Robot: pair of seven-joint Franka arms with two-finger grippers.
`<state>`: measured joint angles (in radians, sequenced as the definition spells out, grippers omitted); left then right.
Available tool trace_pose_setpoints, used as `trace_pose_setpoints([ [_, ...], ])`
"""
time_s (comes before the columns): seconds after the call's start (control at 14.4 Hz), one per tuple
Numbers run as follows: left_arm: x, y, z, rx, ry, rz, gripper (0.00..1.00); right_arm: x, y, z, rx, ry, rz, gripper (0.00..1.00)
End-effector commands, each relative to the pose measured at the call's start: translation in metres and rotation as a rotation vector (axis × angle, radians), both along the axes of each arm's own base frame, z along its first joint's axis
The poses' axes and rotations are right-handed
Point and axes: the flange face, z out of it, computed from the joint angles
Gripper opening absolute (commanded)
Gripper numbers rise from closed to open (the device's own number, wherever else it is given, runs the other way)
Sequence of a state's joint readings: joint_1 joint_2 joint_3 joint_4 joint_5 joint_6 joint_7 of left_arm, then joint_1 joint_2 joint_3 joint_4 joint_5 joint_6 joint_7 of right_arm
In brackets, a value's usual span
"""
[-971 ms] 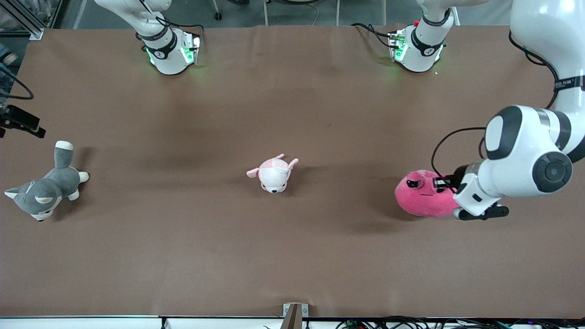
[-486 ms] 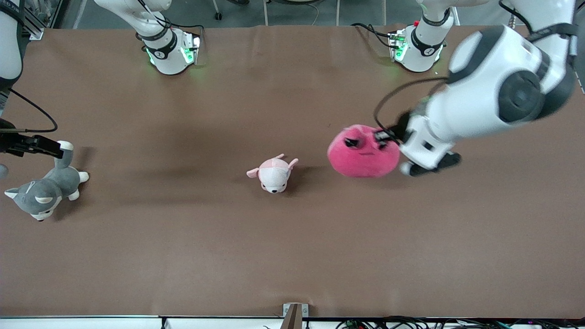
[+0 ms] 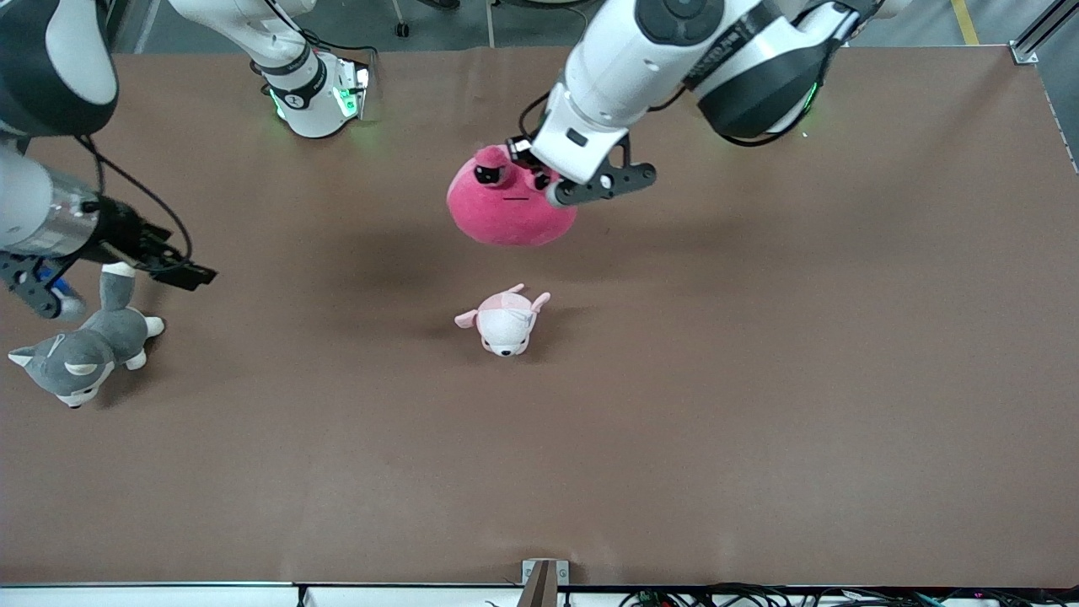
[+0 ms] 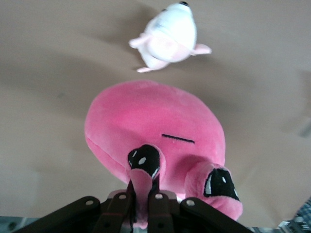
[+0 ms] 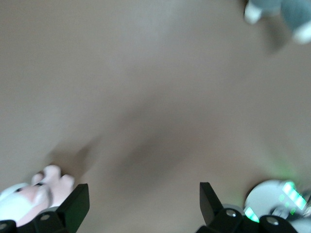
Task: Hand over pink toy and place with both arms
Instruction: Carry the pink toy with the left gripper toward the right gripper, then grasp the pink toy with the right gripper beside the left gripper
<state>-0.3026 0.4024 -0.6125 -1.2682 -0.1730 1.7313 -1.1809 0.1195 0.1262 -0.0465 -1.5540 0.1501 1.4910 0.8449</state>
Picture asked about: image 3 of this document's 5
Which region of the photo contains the white table edge rail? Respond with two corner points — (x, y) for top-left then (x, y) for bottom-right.
(0, 581), (523, 607)

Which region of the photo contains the table cover sheet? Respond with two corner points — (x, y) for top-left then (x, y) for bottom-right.
(0, 42), (1079, 589)

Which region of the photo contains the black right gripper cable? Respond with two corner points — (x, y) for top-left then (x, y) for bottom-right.
(74, 133), (196, 267)

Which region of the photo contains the grey white husky plush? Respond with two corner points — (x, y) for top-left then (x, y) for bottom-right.
(8, 263), (166, 410)

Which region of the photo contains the white pink plush puppy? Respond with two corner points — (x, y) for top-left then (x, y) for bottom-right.
(454, 284), (552, 358)

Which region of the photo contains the aluminium frame profile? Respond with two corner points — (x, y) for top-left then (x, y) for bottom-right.
(1009, 0), (1079, 65)

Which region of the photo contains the round pink plush toy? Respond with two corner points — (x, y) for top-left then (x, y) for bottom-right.
(446, 145), (579, 247)

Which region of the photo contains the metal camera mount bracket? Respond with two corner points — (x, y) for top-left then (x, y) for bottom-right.
(521, 559), (571, 607)

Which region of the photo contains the tangled black cable bundle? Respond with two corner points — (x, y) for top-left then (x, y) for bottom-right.
(618, 582), (1079, 607)

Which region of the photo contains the black right arm base cable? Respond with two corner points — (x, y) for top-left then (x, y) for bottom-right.
(260, 0), (378, 85)

